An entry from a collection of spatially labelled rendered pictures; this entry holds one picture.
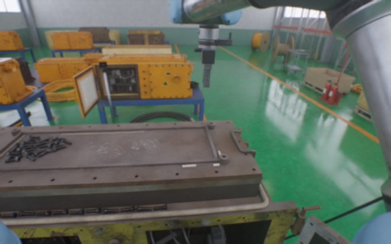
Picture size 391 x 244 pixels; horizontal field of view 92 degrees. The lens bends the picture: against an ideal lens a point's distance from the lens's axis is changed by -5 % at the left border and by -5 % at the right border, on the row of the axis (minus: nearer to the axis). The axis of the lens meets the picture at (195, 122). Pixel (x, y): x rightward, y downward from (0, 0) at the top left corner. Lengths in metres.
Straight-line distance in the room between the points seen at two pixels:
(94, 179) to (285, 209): 0.75
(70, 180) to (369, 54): 0.89
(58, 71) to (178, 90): 4.68
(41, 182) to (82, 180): 0.15
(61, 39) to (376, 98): 9.96
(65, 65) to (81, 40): 2.79
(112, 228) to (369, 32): 0.89
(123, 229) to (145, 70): 2.73
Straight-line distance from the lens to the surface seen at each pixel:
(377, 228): 0.32
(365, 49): 0.40
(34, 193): 0.95
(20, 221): 0.99
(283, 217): 0.97
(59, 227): 0.92
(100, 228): 0.89
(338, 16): 0.41
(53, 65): 7.29
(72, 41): 9.90
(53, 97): 5.94
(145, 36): 9.12
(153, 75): 3.30
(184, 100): 3.44
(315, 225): 0.96
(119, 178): 0.81
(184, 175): 0.78
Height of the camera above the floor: 1.90
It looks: 28 degrees down
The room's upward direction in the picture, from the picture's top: 2 degrees clockwise
